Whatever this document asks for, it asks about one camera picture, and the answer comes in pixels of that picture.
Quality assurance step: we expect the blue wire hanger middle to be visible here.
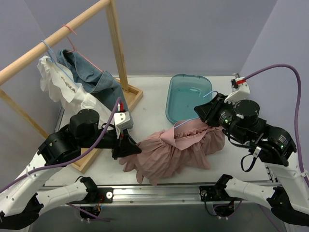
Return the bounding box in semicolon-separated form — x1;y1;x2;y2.
41;40;74;81

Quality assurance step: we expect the blue wire hanger front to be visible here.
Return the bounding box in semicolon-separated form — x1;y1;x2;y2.
174;90;218;129

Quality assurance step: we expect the pink wire hanger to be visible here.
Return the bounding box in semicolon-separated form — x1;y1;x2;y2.
61;24;104;73

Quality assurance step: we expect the blue denim skirt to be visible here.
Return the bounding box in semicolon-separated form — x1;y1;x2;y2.
56;49;129;110

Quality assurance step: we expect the pink ruffled skirt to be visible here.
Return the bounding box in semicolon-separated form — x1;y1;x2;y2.
119;119;225;186

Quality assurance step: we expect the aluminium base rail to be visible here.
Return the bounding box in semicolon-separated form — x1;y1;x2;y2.
33;185;289;206

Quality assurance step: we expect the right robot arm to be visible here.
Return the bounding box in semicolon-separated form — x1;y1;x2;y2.
194;94;309;226

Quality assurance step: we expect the blue wire hanger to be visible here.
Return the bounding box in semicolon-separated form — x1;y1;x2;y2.
41;40;74;81
174;90;218;129

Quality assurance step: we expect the white ruffled skirt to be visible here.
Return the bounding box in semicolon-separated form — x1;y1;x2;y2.
37;56;111;125

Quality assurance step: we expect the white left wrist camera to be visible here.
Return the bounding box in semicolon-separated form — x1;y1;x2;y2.
113;102;134;131

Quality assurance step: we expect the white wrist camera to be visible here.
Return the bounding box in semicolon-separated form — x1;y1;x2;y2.
224;77;250;104
113;102;134;131

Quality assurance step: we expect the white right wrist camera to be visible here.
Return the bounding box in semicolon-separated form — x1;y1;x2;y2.
224;77;250;104

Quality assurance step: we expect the teal plastic tray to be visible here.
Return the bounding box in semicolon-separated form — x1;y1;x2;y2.
166;74;212;124

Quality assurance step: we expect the wooden clothes rack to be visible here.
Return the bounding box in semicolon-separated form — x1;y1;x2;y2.
0;0;143;174

